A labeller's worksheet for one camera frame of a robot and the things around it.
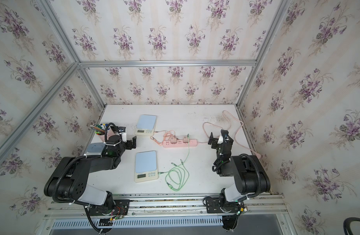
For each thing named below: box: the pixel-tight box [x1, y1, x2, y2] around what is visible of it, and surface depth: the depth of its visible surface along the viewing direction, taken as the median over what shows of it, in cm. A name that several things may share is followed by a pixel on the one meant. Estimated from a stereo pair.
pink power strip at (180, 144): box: [162, 139, 199, 148], surface depth 97 cm
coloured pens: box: [88, 123, 109, 136], surface depth 92 cm
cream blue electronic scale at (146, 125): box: [134, 114, 158, 137], surface depth 109 cm
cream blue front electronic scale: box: [134, 150, 159, 183], surface depth 88 cm
